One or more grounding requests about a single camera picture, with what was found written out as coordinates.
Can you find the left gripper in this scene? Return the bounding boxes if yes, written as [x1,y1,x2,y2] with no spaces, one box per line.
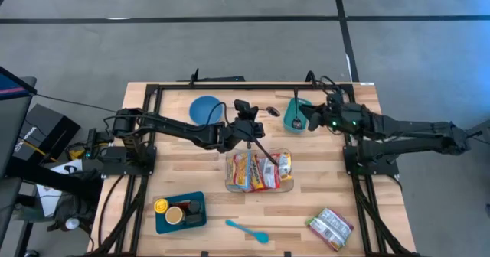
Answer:
[222,99,266,151]

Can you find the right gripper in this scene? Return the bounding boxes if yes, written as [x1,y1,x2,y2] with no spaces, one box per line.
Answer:
[299,92,371,136]

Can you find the yellow chicken ramen packet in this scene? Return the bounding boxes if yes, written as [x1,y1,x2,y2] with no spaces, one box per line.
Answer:
[278,152,294,181]

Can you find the blue ramen packet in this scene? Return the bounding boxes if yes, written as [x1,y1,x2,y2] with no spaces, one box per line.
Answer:
[226,151,252,192]

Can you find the red Maruchan ramen packet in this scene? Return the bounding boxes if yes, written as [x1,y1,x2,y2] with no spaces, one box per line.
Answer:
[260,153,283,190]
[248,153,266,192]

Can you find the clear plastic bin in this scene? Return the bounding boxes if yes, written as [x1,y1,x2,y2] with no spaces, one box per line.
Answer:
[224,148,295,194]

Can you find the black-lid spice jar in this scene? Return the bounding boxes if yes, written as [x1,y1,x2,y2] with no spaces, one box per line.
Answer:
[187,199,203,215]

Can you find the silver green snack packet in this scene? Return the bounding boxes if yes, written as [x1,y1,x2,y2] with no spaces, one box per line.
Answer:
[305,207,355,252]

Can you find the teal lid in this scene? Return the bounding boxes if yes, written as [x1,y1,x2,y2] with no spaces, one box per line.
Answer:
[224,219,270,245]

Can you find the yellow-lid jar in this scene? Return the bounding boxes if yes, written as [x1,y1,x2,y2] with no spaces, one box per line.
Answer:
[153,197,171,214]

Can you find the teal plastic basket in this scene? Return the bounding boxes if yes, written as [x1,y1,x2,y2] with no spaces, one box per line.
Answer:
[283,96,313,134]

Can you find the blue bowl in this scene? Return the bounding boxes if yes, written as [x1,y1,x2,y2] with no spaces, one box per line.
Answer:
[188,95,225,127]

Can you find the teal rectangular tray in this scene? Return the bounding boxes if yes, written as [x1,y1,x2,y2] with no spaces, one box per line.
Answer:
[155,190,208,235]

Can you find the dark green backpack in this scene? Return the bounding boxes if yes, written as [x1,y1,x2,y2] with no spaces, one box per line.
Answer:
[15,194,95,233]

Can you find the black computer case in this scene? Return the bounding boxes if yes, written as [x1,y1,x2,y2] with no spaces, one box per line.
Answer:
[15,103,81,164]

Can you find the white paper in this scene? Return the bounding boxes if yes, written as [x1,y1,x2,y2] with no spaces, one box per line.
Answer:
[35,159,84,218]

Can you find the computer monitor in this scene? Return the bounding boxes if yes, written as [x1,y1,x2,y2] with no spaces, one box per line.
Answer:
[0,66,38,180]

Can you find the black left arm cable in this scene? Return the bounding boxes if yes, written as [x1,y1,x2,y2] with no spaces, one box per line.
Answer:
[204,102,279,166]

